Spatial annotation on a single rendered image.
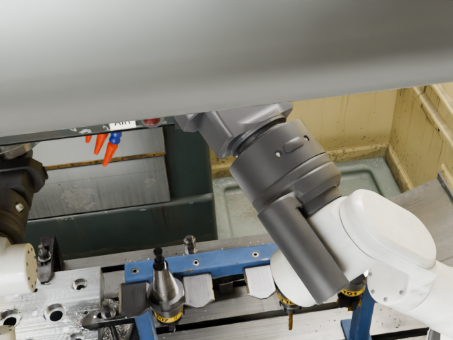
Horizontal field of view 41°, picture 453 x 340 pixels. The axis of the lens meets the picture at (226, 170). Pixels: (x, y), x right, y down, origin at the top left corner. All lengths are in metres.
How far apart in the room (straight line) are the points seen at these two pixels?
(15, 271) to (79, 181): 0.84
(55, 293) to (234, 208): 0.87
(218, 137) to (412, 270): 0.22
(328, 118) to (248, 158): 1.54
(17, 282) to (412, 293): 0.48
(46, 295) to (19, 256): 0.61
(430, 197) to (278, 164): 1.29
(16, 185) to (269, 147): 0.48
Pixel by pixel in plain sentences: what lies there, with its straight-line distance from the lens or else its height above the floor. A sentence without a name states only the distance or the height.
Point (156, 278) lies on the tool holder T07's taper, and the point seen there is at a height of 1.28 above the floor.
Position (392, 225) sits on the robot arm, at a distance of 0.57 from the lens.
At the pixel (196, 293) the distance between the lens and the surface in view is 1.06.
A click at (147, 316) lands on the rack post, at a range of 1.18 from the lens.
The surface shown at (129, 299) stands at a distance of 1.08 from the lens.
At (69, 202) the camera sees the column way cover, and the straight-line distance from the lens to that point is 1.68.
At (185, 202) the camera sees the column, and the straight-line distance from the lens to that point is 1.72.
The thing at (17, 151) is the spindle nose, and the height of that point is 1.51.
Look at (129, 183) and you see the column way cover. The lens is 1.63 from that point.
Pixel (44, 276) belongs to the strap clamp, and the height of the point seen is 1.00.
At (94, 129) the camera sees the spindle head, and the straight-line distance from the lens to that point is 0.73.
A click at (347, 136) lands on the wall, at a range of 2.17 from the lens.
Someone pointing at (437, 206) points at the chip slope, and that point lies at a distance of 1.80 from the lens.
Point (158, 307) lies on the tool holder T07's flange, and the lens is 1.05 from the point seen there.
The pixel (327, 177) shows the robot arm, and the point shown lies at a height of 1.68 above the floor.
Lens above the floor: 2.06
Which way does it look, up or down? 41 degrees down
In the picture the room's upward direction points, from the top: 4 degrees counter-clockwise
